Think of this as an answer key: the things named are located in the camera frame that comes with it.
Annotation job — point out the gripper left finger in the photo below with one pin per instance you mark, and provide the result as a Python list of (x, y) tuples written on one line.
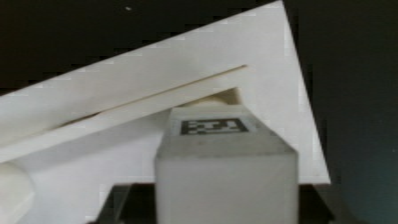
[(128, 207)]

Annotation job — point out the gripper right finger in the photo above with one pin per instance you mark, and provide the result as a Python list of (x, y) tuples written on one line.
[(313, 211)]

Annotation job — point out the white table leg with tag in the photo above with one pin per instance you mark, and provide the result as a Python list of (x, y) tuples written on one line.
[(224, 168)]

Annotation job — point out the white square tabletop part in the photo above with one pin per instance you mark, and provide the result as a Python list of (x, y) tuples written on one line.
[(226, 62)]

